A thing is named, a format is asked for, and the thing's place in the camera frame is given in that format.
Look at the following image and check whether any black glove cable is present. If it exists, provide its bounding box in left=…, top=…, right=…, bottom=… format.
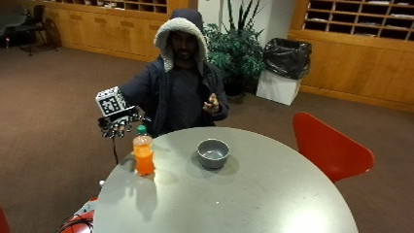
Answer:
left=110, top=137, right=120, bottom=165

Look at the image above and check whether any red and white bag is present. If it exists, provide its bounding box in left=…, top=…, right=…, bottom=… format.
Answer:
left=56, top=197, right=100, bottom=233

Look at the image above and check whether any red chair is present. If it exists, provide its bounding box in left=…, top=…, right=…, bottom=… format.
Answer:
left=291, top=112, right=375, bottom=184

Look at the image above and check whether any grey bowl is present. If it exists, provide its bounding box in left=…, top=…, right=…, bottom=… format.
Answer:
left=197, top=138, right=231, bottom=170

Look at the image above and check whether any wooden pigeonhole cabinet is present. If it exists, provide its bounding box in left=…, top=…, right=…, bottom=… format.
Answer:
left=42, top=0, right=191, bottom=63
left=286, top=0, right=414, bottom=113

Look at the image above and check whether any white marker cube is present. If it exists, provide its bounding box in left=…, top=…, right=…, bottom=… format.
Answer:
left=94, top=85, right=136, bottom=117

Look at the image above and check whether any green potted plant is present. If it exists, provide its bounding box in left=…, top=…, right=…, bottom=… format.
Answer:
left=203, top=0, right=266, bottom=97

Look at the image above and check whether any white bin with black bag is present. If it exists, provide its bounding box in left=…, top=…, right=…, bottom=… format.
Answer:
left=254, top=37, right=313, bottom=107

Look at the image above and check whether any black chair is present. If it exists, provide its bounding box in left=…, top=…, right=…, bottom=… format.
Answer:
left=12, top=4, right=60, bottom=57

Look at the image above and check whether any orange drink bottle green cap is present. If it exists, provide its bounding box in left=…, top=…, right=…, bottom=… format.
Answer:
left=132, top=124, right=157, bottom=177

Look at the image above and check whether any the person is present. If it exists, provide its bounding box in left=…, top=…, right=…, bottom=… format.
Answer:
left=116, top=8, right=230, bottom=138

